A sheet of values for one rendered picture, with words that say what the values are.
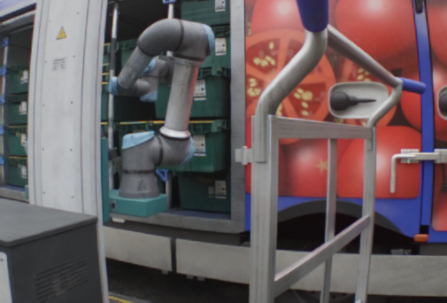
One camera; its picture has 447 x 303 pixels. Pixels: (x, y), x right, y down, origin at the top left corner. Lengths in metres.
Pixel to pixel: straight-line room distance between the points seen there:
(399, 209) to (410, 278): 0.36
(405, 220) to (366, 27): 0.93
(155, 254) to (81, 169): 1.02
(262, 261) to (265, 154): 0.14
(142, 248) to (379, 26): 1.78
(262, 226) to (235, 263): 1.44
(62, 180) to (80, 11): 0.61
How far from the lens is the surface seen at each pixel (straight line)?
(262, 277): 0.49
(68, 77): 1.29
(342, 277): 1.81
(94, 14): 1.27
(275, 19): 1.81
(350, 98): 1.68
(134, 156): 1.23
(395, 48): 1.73
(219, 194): 2.02
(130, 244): 2.21
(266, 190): 0.46
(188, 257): 2.00
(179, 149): 1.28
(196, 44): 1.21
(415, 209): 1.73
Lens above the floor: 1.07
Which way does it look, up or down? 1 degrees up
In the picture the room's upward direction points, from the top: straight up
